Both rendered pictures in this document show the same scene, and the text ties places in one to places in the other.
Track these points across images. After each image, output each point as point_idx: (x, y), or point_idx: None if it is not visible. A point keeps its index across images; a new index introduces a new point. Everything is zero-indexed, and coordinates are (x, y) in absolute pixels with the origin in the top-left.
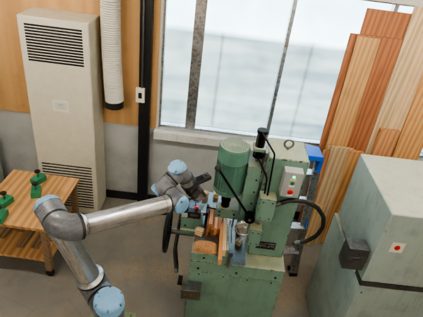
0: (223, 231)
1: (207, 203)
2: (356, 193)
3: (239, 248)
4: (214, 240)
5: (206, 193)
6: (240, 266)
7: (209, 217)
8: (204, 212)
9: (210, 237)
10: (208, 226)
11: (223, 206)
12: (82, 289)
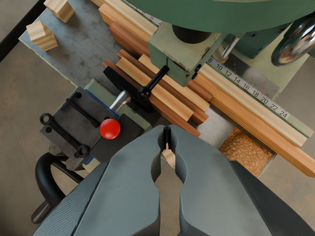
0: (221, 90)
1: (76, 52)
2: None
3: (229, 67)
4: (221, 125)
5: (42, 33)
6: (276, 98)
7: (157, 99)
8: (124, 96)
9: (204, 129)
10: (193, 127)
11: (205, 37)
12: None
